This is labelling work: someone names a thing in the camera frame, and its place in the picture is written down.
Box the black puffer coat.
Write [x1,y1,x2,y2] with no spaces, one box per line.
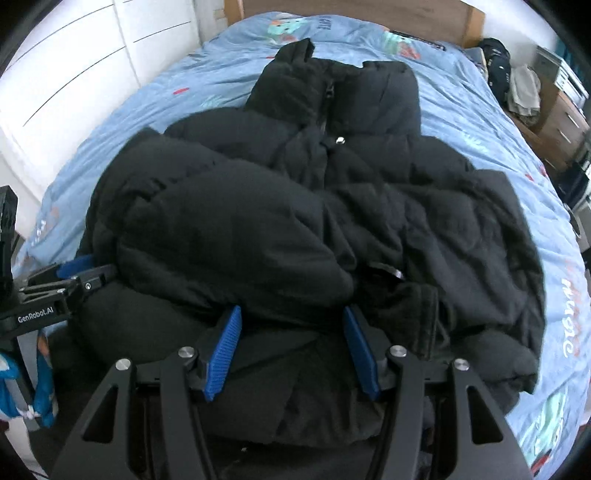
[50,39,545,479]

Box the beige clothes pile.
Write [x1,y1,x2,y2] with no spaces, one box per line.
[507,65,541,127]

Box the white wardrobe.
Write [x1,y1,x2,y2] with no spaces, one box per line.
[1,0,200,197]

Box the blue cartoon bed cover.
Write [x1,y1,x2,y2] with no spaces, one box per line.
[16,13,590,479]

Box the wooden drawer chest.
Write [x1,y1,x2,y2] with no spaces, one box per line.
[510,79,590,177]

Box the black backpack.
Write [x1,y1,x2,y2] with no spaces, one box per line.
[478,38,511,106]

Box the white printer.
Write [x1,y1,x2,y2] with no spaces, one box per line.
[533,46,589,108]

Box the wooden headboard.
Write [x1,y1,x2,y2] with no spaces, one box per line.
[223,0,486,48]

